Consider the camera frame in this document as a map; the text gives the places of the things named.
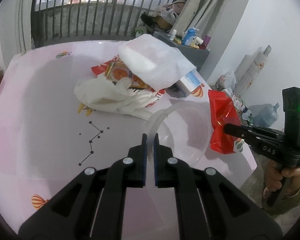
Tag red plastic bag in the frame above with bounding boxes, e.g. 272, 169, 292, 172
208, 90, 241, 154

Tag clear plastic container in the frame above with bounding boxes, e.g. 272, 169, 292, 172
145, 99, 212, 166

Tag white floor trash bag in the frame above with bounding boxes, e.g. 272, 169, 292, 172
215, 71, 236, 92

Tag person's right hand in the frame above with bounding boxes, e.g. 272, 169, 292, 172
265, 160, 300, 197

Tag rolled printed wallpaper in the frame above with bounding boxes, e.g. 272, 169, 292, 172
234, 45, 272, 98

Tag small blue white box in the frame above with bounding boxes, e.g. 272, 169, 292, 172
175, 72, 201, 98

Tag dark grey cabinet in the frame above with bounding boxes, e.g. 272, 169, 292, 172
153, 31, 210, 71

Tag purple cup on cabinet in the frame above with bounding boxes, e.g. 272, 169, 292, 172
202, 35, 211, 50

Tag white cloth gloves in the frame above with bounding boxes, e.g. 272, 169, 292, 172
74, 75, 160, 120

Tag white plastic bag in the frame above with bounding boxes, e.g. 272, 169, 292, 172
117, 34, 196, 90

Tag blue detergent bottle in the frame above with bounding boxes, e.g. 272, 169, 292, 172
181, 28, 199, 46

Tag small white bottle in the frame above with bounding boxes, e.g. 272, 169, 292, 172
170, 29, 177, 41

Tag grey curtain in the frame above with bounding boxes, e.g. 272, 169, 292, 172
172, 0, 241, 37

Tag orange printed snack wrapper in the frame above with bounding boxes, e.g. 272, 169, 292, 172
91, 55, 165, 97

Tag metal balcony railing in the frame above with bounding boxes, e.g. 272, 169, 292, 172
31, 0, 173, 48

